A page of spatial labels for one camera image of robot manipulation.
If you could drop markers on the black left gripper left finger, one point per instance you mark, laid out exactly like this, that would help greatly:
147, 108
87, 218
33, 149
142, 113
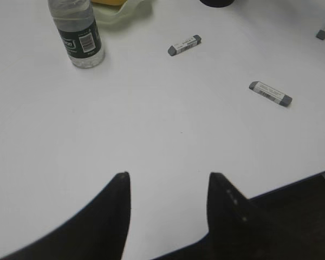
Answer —
98, 231

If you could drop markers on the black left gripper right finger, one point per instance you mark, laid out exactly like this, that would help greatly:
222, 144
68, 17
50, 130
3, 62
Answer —
286, 223

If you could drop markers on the clear water bottle green label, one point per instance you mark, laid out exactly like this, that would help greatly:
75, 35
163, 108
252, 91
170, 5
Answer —
76, 24

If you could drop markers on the yellow mango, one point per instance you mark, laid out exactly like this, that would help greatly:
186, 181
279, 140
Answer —
114, 3

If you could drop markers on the grey eraser front centre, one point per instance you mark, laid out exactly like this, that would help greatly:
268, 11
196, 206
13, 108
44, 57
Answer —
270, 93

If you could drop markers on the grey eraser near plate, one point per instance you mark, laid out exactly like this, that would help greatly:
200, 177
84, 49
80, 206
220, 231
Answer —
184, 45

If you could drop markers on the pale green wavy plate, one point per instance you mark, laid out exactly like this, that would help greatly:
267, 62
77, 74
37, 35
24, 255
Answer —
109, 15

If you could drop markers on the black mesh pen holder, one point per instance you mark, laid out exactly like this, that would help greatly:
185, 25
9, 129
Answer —
217, 3

